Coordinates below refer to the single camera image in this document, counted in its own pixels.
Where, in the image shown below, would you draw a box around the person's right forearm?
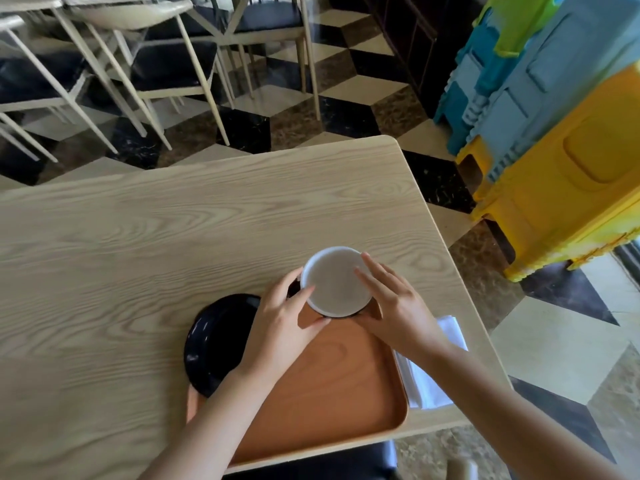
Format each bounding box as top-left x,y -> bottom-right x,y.
410,340 -> 626,480

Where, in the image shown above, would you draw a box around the cream chair with black seat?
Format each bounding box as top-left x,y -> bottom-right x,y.
0,15 -> 119,164
75,0 -> 232,151
212,0 -> 322,121

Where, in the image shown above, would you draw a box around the black round plate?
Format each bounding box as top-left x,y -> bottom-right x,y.
183,294 -> 262,399

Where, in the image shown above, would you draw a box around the dark wooden cabinet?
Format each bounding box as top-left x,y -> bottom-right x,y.
364,0 -> 495,118

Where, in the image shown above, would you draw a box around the stack of light blue stools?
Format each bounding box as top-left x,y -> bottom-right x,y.
479,0 -> 640,183

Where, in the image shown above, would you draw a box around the brown wooden tray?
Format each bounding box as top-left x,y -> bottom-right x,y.
186,305 -> 410,468

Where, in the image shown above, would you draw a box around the person's left forearm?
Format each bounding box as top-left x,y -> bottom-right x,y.
137,367 -> 281,480

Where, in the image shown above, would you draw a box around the stack of yellow plastic stools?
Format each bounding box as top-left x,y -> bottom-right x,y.
456,61 -> 640,284

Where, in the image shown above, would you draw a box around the stack of teal plastic stools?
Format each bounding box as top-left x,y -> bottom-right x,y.
433,14 -> 501,156

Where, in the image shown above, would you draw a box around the person's right hand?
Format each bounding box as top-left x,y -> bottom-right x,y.
352,252 -> 452,364

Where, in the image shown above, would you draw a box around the white folded napkin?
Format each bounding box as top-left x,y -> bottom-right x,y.
394,315 -> 470,410

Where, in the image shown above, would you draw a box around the person's left hand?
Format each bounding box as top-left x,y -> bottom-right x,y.
234,267 -> 332,390

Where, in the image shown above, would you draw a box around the white round bowl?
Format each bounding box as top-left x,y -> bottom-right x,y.
299,246 -> 375,319

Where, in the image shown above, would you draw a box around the black cushioned chair seat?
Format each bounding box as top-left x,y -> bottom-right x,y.
224,440 -> 399,480

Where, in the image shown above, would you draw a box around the green plastic stool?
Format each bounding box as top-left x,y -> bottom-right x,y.
472,0 -> 572,58

